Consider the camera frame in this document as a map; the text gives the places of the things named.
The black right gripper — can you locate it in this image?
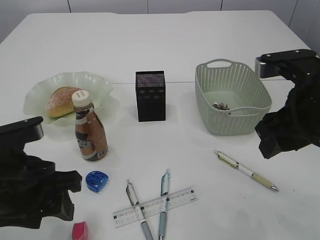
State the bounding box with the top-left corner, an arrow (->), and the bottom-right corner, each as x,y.
255,82 -> 320,159

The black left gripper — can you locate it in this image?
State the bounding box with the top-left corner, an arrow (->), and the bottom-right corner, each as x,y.
0,149 -> 82,229

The pink eraser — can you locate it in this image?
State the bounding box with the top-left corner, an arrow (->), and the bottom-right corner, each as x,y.
72,221 -> 89,240

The blue pencil sharpener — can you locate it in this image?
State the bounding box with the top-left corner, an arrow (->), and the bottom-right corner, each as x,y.
85,170 -> 109,193

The paper ball grey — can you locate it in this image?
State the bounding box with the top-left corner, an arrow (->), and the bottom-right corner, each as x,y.
220,103 -> 230,111

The brown coffee bottle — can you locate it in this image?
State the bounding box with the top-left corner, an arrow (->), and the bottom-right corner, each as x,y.
71,90 -> 108,162

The paper ball pink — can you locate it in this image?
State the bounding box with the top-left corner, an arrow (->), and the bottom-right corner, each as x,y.
212,102 -> 225,110

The sugared bread roll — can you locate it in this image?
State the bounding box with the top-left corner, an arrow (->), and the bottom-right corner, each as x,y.
45,86 -> 82,118

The pale green woven basket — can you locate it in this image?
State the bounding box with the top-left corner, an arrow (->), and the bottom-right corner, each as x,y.
195,59 -> 272,136

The cream green ballpoint pen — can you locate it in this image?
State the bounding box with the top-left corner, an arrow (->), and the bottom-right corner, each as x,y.
213,149 -> 280,192

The pale green wavy plate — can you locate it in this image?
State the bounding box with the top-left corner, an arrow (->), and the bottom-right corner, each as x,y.
23,71 -> 113,128

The grey white pen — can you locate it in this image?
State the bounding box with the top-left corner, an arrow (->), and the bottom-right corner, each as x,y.
125,179 -> 154,240

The light blue pen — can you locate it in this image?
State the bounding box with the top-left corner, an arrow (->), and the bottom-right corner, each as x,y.
158,169 -> 171,240

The black mesh pen holder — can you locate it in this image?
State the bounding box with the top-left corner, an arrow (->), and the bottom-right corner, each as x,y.
135,70 -> 166,122

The clear plastic ruler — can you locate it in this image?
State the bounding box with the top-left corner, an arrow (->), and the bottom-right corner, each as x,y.
112,187 -> 199,228

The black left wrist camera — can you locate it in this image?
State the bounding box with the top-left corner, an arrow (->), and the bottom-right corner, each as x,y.
0,116 -> 44,151

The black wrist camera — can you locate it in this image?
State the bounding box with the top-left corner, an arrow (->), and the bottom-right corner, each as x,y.
254,49 -> 320,84
0,116 -> 44,151

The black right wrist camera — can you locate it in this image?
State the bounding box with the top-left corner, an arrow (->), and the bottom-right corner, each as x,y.
254,49 -> 320,84

